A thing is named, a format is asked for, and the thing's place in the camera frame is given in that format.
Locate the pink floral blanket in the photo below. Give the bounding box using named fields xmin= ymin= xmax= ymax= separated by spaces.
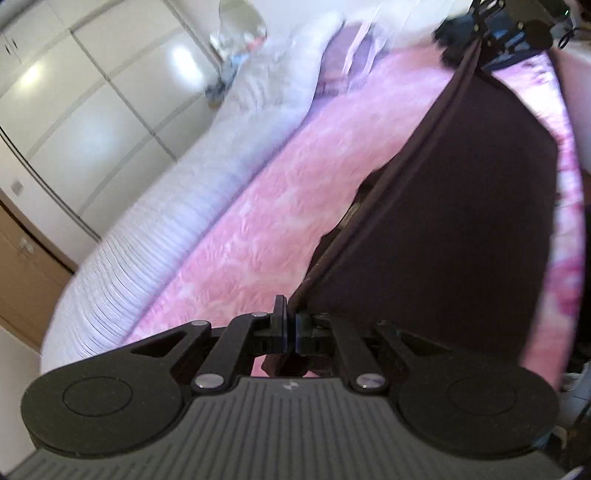
xmin=115 ymin=41 xmax=588 ymax=386

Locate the purple-grey pillow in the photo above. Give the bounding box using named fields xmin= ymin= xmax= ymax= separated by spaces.
xmin=316 ymin=21 xmax=393 ymax=97

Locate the white wardrobe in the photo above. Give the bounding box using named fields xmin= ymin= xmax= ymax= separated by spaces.
xmin=0 ymin=0 xmax=232 ymax=241

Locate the white ribbed quilt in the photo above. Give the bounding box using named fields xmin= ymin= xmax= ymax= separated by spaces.
xmin=39 ymin=11 xmax=347 ymax=374

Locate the round mirror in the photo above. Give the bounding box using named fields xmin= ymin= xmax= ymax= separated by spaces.
xmin=218 ymin=0 xmax=269 ymax=47

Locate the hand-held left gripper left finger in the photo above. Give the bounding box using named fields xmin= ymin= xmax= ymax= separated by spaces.
xmin=130 ymin=295 xmax=289 ymax=393

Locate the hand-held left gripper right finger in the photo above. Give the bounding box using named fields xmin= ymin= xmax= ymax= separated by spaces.
xmin=295 ymin=311 xmax=444 ymax=393

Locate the wooden cabinet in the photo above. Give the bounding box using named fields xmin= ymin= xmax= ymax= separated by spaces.
xmin=0 ymin=198 xmax=79 ymax=352

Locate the dark long-sleeved shirt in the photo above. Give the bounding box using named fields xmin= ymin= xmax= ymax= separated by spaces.
xmin=261 ymin=28 xmax=560 ymax=377

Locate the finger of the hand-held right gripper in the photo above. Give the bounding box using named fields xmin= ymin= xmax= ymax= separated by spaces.
xmin=433 ymin=16 xmax=478 ymax=63

